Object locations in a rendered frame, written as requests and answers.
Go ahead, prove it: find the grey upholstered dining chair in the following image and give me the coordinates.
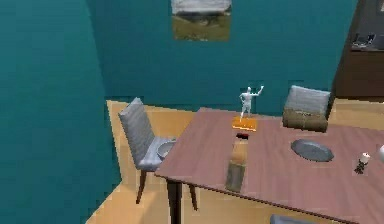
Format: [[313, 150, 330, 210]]
[[118, 96, 199, 212]]

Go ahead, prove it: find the reddish brown dining table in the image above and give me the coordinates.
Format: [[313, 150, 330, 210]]
[[154, 107, 384, 224]]

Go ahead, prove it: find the grey bowl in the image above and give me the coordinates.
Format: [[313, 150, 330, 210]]
[[156, 140, 177, 160]]

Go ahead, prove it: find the white human figure statue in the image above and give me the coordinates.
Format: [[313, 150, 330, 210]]
[[231, 85, 265, 132]]

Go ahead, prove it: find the framed landscape picture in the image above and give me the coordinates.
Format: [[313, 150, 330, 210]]
[[170, 0, 233, 42]]

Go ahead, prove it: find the grey and tan chair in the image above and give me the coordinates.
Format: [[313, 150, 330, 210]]
[[282, 85, 332, 133]]

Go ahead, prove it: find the grey round plate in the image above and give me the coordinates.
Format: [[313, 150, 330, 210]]
[[290, 138, 335, 163]]

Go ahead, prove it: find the dark brown cabinet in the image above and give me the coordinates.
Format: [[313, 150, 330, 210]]
[[333, 0, 384, 99]]

